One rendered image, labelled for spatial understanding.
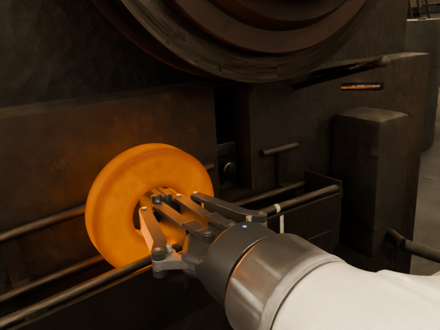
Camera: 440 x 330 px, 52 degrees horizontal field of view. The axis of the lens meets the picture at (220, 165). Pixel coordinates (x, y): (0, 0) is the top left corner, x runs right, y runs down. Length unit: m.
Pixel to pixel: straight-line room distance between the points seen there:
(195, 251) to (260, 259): 0.08
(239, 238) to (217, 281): 0.04
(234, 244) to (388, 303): 0.13
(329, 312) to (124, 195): 0.28
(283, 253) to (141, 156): 0.22
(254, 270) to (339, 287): 0.07
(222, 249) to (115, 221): 0.17
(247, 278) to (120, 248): 0.22
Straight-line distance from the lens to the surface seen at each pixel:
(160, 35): 0.47
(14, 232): 0.55
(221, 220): 0.43
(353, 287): 0.29
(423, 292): 0.30
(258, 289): 0.32
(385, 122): 0.73
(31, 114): 0.53
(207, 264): 0.37
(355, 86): 0.57
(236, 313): 0.34
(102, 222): 0.50
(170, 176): 0.51
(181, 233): 0.44
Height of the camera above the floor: 0.96
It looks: 18 degrees down
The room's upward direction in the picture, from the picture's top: 3 degrees counter-clockwise
